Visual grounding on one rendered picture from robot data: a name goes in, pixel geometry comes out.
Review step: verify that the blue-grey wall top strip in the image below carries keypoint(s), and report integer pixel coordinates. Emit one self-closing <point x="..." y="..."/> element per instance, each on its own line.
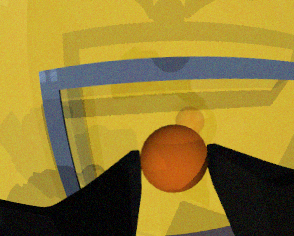
<point x="132" y="70"/>

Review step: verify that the clear l-shaped low wall with blue edges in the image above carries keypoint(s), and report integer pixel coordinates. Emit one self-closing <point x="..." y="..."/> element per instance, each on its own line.
<point x="76" y="132"/>

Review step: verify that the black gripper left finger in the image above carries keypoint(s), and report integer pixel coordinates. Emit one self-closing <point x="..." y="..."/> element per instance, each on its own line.
<point x="108" y="206"/>

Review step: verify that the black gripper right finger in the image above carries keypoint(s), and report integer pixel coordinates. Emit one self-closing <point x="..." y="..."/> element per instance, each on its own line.
<point x="257" y="196"/>

